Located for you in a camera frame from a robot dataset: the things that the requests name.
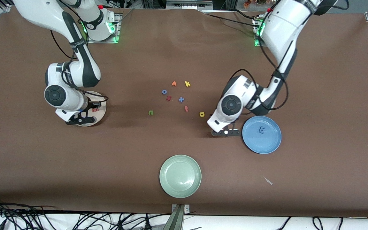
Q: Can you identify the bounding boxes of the beige plate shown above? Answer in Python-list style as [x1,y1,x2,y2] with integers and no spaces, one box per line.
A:
[75,91,107,127]

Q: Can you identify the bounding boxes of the brown table cover sheet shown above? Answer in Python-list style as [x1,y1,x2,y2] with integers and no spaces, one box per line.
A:
[0,7,368,218]

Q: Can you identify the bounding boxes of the blue plate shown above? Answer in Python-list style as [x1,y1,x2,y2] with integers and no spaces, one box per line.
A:
[242,115,282,155]

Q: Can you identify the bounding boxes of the green plate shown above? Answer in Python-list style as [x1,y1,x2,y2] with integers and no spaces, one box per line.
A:
[159,155,202,198]

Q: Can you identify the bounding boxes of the silver metal box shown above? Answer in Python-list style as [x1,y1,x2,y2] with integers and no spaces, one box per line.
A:
[166,0,214,9]

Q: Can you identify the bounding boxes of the orange background clutter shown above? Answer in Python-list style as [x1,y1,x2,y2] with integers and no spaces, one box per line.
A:
[243,0,269,7]

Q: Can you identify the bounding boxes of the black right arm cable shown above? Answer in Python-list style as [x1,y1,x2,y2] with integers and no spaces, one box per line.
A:
[49,0,109,104]

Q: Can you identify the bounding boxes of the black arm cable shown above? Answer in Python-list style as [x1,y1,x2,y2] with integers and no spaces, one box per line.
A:
[49,0,109,104]
[221,19,289,115]

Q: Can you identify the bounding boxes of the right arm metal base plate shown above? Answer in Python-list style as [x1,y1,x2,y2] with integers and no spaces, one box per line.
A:
[86,13,121,44]

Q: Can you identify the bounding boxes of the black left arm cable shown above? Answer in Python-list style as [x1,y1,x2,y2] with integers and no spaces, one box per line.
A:
[221,19,289,115]

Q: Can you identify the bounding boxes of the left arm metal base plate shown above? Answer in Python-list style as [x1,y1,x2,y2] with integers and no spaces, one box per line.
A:
[254,15,267,48]

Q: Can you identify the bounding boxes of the black base cable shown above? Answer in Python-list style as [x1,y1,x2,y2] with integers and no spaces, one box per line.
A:
[230,9,262,20]
[106,0,134,26]
[203,13,258,28]

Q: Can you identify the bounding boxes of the grey metal camera post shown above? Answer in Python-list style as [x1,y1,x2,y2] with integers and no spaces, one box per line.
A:
[171,204,190,230]

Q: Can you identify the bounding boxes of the black floor cable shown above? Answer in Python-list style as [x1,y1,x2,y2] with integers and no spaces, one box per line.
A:
[117,213,172,230]
[275,217,291,230]
[0,195,58,230]
[312,217,344,230]
[72,212,130,230]

